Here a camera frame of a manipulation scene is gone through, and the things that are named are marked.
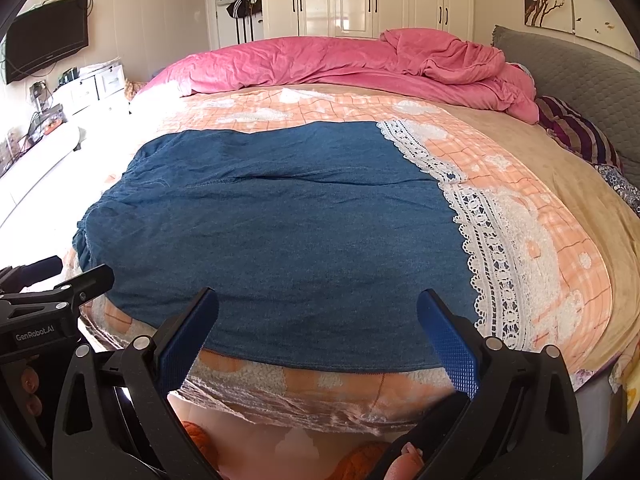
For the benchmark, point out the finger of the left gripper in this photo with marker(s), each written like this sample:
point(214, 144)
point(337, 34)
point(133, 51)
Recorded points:
point(72, 293)
point(16, 278)

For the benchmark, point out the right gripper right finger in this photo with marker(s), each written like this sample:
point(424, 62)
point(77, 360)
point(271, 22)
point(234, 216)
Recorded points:
point(520, 419)

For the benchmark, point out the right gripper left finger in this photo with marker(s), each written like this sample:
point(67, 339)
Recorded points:
point(114, 420)

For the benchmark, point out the blue denim pants lace trim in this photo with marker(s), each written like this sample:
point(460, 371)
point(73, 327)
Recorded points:
point(317, 240)

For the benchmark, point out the white bedroom door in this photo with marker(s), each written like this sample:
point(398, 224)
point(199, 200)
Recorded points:
point(212, 25)

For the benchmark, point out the person's left hand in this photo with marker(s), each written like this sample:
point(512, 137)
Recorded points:
point(30, 384)

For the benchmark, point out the person's right hand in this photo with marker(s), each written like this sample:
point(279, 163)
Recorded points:
point(407, 465)

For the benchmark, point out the white low tv counter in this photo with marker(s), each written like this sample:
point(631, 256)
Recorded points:
point(33, 166)

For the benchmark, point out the peach bear fleece blanket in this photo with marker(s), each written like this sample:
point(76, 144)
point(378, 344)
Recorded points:
point(256, 391)

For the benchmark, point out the white drawer cabinet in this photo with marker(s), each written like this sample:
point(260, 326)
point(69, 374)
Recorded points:
point(85, 86)

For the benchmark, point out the beige bed sheet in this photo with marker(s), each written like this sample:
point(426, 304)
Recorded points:
point(575, 199)

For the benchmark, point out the blue floral pillow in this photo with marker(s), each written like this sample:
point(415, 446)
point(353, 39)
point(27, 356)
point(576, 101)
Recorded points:
point(621, 186)

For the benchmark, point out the purple striped pillow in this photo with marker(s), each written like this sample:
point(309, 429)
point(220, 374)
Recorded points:
point(575, 133)

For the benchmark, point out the hanging bags on door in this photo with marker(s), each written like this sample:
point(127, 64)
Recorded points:
point(238, 21)

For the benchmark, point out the grey quilted headboard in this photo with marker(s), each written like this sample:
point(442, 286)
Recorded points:
point(601, 88)

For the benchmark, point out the pink duvet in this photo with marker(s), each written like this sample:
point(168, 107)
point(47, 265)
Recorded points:
point(425, 63)

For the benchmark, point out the black wall television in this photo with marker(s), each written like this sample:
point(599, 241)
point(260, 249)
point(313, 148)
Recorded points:
point(45, 35)

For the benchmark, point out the floral wall painting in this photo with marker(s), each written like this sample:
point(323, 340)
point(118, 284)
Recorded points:
point(594, 20)

